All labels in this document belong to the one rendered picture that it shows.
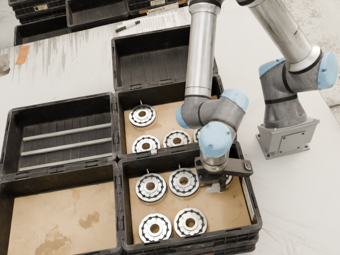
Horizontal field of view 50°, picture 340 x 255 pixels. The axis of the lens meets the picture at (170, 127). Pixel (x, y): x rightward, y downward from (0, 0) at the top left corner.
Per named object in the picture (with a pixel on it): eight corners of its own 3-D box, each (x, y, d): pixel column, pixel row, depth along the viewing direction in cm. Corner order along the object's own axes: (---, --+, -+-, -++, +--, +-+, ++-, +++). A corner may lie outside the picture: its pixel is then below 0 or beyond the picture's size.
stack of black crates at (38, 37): (80, 38, 278) (70, 12, 259) (83, 65, 260) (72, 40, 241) (28, 50, 276) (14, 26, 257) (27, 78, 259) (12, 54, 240)
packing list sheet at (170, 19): (176, 9, 196) (176, 8, 196) (186, 37, 183) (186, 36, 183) (116, 23, 195) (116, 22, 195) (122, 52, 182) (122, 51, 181)
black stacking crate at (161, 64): (205, 43, 163) (204, 23, 154) (218, 93, 146) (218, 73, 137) (117, 58, 164) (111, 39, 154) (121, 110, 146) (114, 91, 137)
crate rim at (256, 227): (238, 142, 120) (238, 138, 119) (263, 230, 103) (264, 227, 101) (118, 163, 121) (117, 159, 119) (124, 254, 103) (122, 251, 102)
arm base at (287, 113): (300, 116, 139) (295, 90, 138) (313, 121, 124) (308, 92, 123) (260, 124, 140) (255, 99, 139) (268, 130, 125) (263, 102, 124)
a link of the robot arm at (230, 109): (208, 89, 100) (192, 122, 96) (240, 83, 92) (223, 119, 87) (225, 106, 104) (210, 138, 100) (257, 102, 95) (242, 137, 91)
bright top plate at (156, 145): (160, 134, 132) (160, 133, 131) (161, 159, 126) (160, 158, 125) (132, 137, 132) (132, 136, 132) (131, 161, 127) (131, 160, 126)
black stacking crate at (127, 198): (236, 158, 128) (238, 140, 119) (259, 241, 111) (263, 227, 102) (125, 176, 129) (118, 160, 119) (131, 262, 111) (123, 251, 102)
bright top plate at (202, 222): (204, 206, 114) (204, 205, 114) (209, 237, 109) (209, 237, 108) (172, 210, 115) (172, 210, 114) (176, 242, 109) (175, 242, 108)
